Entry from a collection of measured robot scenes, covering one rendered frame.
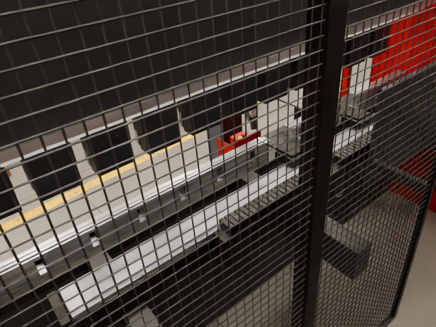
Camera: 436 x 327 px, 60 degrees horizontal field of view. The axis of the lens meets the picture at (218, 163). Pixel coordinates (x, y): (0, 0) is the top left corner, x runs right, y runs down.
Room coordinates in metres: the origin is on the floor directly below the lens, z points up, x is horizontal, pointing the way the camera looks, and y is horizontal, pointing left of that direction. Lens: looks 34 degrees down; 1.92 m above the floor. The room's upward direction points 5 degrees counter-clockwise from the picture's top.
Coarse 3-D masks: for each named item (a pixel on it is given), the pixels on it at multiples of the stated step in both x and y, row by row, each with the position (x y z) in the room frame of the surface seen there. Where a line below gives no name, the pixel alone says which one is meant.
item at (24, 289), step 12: (348, 96) 2.20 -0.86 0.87; (360, 108) 2.02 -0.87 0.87; (276, 132) 1.82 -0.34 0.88; (252, 168) 1.50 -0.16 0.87; (264, 168) 1.53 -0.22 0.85; (228, 180) 1.42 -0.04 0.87; (204, 192) 1.35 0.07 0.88; (216, 192) 1.36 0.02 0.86; (180, 204) 1.28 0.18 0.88; (192, 204) 1.28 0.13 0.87; (180, 216) 1.24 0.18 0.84; (144, 228) 1.15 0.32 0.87; (156, 228) 1.18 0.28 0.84; (132, 240) 1.11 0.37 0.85; (96, 252) 1.04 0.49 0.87; (108, 252) 1.05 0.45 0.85; (72, 264) 0.99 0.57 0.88; (84, 264) 1.00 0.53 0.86; (48, 276) 0.94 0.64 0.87; (60, 276) 0.95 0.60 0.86; (24, 288) 0.90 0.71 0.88; (48, 288) 0.92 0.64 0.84; (0, 300) 0.86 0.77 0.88; (24, 300) 0.87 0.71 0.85; (0, 312) 0.83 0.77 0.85
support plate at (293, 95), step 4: (292, 92) 2.06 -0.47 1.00; (296, 92) 2.05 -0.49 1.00; (300, 92) 2.05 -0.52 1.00; (284, 96) 2.02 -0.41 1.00; (292, 96) 2.01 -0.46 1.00; (296, 96) 2.00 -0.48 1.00; (300, 96) 2.00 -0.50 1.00; (280, 100) 1.97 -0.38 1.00; (284, 100) 1.96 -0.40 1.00; (292, 100) 1.95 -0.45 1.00; (300, 100) 1.94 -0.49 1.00; (292, 104) 1.90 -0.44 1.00; (296, 104) 1.89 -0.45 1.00; (300, 104) 1.89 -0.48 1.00; (300, 108) 1.85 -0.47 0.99
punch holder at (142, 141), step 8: (152, 112) 1.24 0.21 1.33; (168, 112) 1.28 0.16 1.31; (152, 120) 1.24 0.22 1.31; (168, 120) 1.28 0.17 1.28; (136, 128) 1.26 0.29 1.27; (152, 128) 1.24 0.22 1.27; (168, 128) 1.27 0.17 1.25; (176, 128) 1.29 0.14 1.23; (136, 136) 1.27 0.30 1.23; (144, 136) 1.22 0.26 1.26; (152, 136) 1.23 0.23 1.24; (160, 136) 1.25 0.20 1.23; (168, 136) 1.27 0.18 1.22; (176, 136) 1.29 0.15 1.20; (144, 144) 1.24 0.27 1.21; (152, 144) 1.23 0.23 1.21; (160, 144) 1.25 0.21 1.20; (168, 144) 1.27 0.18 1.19; (152, 152) 1.23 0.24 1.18
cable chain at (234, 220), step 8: (296, 176) 1.19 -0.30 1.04; (280, 184) 1.14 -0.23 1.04; (288, 184) 1.14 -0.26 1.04; (296, 184) 1.13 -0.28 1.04; (280, 192) 1.09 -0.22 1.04; (296, 192) 1.12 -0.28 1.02; (256, 200) 1.06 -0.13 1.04; (264, 200) 1.06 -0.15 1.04; (272, 200) 1.05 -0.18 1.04; (280, 200) 1.07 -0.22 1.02; (240, 208) 1.02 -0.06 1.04; (256, 208) 1.02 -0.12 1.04; (264, 208) 1.02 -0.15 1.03; (272, 208) 1.05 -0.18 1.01; (224, 216) 0.99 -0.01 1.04; (240, 216) 0.99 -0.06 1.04; (256, 216) 1.00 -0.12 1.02; (224, 224) 0.95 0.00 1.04; (232, 224) 0.95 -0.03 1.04; (232, 232) 0.94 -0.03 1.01
